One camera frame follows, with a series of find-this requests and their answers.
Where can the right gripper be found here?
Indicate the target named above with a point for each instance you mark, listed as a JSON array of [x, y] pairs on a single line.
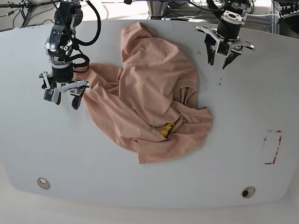
[[62, 79]]

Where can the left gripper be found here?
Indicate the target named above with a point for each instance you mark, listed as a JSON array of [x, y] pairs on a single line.
[[228, 32]]

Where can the peach pink T-shirt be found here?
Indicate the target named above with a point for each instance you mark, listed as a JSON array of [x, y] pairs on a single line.
[[149, 105]]

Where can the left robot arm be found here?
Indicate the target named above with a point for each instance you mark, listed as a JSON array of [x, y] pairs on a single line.
[[237, 6]]

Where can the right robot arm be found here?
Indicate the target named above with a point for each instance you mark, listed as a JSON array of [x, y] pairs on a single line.
[[65, 56]]

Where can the left round table grommet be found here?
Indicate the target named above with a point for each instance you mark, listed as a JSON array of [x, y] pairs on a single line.
[[43, 183]]

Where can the round table grommet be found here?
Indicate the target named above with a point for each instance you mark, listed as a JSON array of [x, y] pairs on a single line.
[[248, 192], [43, 183]]

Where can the red tape rectangle marking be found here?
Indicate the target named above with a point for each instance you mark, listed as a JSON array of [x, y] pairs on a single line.
[[271, 145]]

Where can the black tripod stand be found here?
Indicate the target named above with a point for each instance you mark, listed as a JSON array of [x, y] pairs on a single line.
[[24, 8]]

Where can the right round table grommet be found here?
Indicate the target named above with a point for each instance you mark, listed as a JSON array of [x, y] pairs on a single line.
[[248, 192]]

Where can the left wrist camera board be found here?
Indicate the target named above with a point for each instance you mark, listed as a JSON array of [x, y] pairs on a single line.
[[224, 49]]

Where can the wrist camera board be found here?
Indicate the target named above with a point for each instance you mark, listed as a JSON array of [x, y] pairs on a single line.
[[224, 49], [49, 95]]

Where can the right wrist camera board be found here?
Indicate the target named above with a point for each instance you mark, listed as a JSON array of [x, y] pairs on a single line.
[[49, 95]]

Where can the grey metal centre post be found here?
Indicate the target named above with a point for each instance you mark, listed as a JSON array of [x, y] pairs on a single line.
[[157, 8]]

